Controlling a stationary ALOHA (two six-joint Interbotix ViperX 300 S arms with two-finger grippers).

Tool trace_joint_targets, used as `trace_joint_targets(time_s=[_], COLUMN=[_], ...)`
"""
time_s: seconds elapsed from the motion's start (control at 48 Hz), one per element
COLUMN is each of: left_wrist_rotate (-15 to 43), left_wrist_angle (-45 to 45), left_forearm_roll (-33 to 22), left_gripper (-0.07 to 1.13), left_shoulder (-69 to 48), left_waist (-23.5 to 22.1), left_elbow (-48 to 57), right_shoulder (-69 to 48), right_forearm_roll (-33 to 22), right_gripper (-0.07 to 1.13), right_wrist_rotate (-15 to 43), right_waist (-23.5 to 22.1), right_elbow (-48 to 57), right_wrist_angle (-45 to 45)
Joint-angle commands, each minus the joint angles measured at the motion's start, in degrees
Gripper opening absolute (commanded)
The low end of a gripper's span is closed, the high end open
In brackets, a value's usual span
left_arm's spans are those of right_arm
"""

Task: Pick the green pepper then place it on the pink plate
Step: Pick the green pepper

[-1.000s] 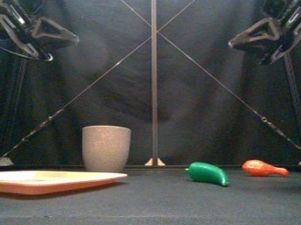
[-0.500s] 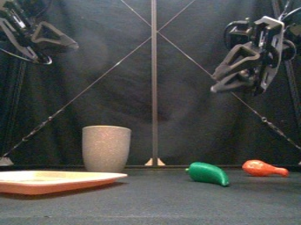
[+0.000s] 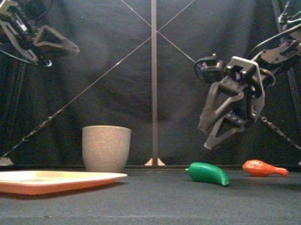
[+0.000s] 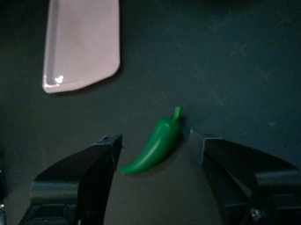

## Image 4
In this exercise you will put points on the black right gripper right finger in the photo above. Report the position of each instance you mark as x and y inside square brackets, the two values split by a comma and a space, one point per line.
[251, 181]

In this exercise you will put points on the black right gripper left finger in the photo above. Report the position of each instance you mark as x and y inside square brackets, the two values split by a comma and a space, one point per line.
[78, 175]

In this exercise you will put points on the green toy chili pepper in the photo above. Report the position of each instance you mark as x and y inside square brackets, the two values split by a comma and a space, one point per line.
[159, 143]

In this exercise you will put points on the pink plastic plate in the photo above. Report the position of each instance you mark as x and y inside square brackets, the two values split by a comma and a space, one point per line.
[81, 44]

